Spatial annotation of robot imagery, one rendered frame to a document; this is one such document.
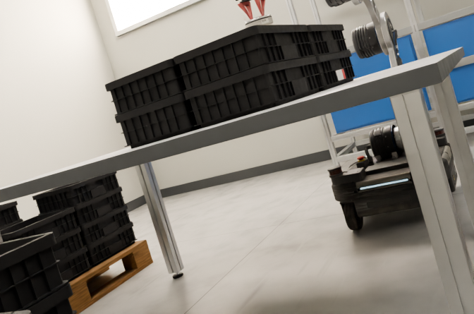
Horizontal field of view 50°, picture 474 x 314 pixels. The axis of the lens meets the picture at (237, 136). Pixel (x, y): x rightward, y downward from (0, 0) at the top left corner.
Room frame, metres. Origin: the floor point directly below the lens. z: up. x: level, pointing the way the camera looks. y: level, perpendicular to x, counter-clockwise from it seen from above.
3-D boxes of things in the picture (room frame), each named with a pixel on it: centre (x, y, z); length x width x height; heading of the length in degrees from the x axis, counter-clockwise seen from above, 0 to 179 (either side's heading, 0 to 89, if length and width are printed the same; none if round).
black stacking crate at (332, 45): (1.97, -0.32, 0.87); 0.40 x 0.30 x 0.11; 149
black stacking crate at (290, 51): (1.63, -0.11, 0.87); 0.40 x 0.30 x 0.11; 149
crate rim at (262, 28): (1.63, -0.11, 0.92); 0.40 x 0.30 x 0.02; 149
